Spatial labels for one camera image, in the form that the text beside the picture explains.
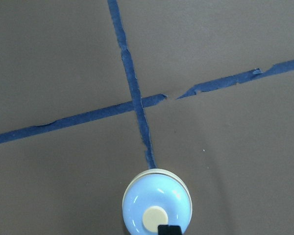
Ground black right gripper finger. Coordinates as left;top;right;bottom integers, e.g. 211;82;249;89
158;225;182;235

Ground blue service bell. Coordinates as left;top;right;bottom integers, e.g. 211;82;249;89
122;168;193;235

